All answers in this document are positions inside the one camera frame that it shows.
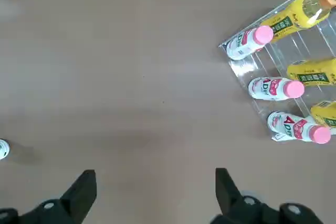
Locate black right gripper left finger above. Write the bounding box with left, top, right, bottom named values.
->
left=0, top=169, right=97, bottom=224

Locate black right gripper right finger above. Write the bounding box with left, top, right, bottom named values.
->
left=209, top=167, right=326, bottom=224

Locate white pink-print drink bottle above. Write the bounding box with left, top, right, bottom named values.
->
left=0, top=139, right=11, bottom=161

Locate white bottle with pink cap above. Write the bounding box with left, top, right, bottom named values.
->
left=248, top=77, right=306, bottom=101
left=267, top=111, right=332, bottom=145
left=225, top=25, right=274, bottom=61

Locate yellow tea bottle orange cap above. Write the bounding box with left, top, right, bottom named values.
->
left=286, top=58, right=336, bottom=88
left=259, top=0, right=336, bottom=44
left=310, top=100, right=336, bottom=129

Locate clear acrylic stepped shelf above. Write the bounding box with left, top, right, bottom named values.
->
left=217, top=0, right=336, bottom=143

